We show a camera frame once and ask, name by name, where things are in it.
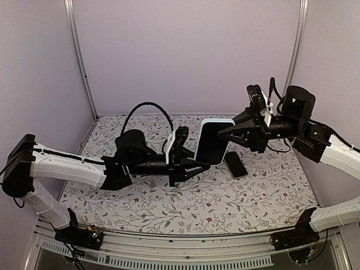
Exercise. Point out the left aluminium frame post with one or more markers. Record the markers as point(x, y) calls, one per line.
point(72, 25)

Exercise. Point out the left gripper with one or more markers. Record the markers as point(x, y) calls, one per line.
point(178, 167)

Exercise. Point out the aluminium frame post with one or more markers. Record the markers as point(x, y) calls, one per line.
point(72, 25)
point(297, 43)

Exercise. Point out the right aluminium frame post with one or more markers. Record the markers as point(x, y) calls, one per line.
point(297, 43)

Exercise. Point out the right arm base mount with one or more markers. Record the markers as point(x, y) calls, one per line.
point(298, 236)

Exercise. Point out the front aluminium rail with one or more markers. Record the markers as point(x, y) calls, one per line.
point(133, 250)

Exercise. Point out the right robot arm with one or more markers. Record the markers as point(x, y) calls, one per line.
point(314, 140)

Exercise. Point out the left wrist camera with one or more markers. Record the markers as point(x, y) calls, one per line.
point(174, 145)

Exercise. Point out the black purple phone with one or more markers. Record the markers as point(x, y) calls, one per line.
point(235, 165)

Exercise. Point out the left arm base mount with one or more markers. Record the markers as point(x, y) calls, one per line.
point(89, 238)

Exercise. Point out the light blue phone case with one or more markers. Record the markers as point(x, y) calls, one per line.
point(215, 121)

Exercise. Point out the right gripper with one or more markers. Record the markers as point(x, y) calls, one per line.
point(255, 133)

